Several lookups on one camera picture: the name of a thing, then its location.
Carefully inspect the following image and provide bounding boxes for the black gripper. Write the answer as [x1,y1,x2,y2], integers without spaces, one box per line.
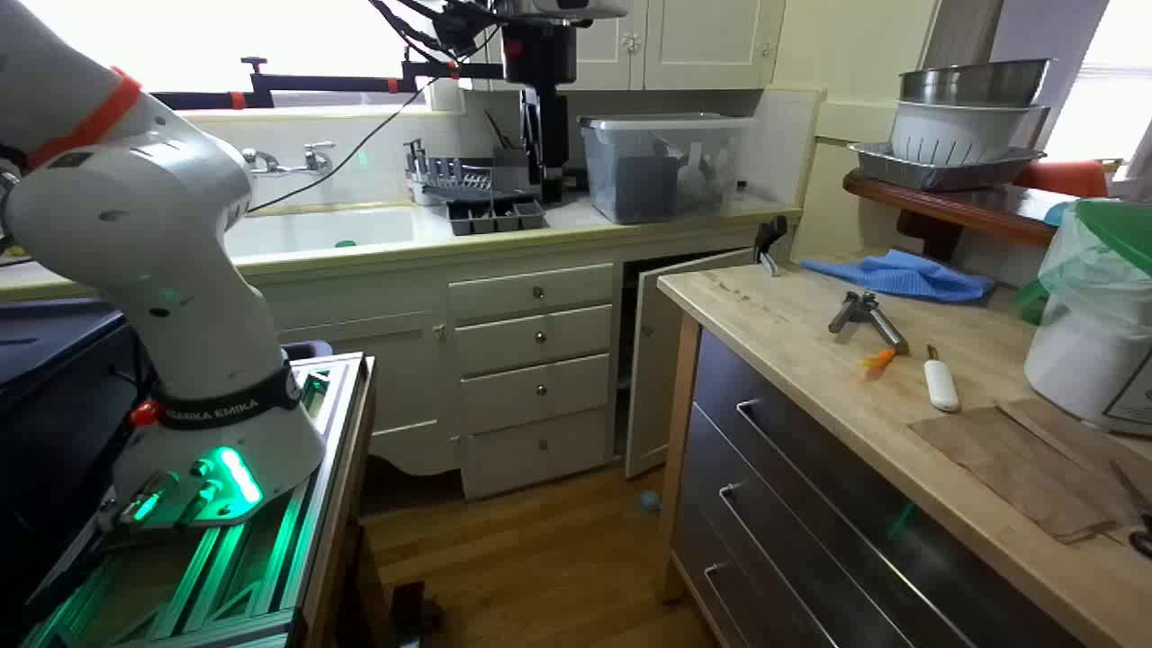
[500,18,584,205]

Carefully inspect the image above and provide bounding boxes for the white cabinet drawer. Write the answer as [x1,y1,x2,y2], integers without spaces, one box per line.
[462,405,614,499]
[451,304,614,377]
[446,258,619,323]
[456,348,614,435]

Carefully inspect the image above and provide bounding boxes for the open white cabinet door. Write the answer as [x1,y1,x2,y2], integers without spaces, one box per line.
[621,245,758,484]

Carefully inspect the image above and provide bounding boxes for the black compartment tray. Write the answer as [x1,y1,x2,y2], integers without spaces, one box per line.
[443,192,552,239]

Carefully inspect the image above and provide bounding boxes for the clear plastic storage bin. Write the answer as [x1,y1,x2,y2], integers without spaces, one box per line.
[581,112,758,227]

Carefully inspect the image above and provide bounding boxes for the black clamp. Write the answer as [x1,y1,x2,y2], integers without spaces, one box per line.
[753,213,793,269]

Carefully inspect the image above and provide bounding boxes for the white kitchen sink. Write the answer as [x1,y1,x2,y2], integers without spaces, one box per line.
[218,202,426,262]

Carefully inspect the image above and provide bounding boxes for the black boom with orange clamps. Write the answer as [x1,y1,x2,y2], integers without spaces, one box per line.
[156,52,507,114]

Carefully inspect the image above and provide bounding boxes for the white kitchen base cabinet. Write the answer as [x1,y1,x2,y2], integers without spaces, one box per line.
[0,193,801,499]

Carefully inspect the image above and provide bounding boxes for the wooden kitchen island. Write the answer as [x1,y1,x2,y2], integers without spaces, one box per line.
[651,258,1152,648]

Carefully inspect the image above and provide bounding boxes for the silver metal can opener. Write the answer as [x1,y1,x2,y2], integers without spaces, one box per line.
[824,289,911,357]

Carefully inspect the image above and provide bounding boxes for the blue cloth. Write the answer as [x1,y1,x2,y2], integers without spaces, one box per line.
[800,249,1001,306]

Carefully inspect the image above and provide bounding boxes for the metal baking tray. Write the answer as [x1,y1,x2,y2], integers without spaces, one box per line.
[853,139,1046,193]

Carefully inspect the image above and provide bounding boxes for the round wooden side table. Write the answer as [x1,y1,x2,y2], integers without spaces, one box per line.
[841,171,1083,262]

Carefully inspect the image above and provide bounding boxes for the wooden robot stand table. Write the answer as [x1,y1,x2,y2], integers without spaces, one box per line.
[297,352,389,648]

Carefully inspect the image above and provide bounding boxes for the metal mixing bowl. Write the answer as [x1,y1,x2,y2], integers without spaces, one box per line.
[896,57,1055,109]

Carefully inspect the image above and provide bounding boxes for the black stand foot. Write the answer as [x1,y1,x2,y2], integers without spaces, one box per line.
[389,579,443,643]

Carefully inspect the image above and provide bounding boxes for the orange pot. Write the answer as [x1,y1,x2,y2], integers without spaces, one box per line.
[1020,160,1113,202]

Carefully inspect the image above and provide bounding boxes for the white bin with green bag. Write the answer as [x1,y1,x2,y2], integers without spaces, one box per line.
[1020,197,1152,439]

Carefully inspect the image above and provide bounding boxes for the brown wooden cutting board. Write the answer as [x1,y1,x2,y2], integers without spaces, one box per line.
[1001,393,1152,484]
[906,405,1127,549]

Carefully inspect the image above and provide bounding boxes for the dark storage box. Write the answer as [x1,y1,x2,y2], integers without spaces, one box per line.
[0,299,156,606]

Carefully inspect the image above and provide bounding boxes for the white wall cabinet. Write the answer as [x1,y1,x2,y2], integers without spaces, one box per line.
[554,0,788,95]

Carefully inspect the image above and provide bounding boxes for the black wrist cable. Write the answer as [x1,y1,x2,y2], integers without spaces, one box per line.
[372,0,507,66]

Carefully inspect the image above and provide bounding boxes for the black boom cable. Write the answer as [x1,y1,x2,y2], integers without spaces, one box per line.
[246,95,426,215]

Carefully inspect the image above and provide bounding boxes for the orange handled peeler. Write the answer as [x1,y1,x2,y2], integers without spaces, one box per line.
[863,343,906,382]

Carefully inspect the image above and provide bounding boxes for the silver drawer with bar handle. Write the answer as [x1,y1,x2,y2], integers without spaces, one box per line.
[679,406,933,648]
[668,516,786,648]

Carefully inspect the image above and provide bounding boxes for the white handled knife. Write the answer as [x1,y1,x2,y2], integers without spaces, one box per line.
[919,343,966,415]

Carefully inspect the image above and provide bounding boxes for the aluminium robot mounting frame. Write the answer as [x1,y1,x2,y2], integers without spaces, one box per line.
[15,348,372,648]

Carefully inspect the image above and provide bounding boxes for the black handled scissors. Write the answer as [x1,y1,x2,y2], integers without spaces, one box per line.
[1109,461,1152,562]

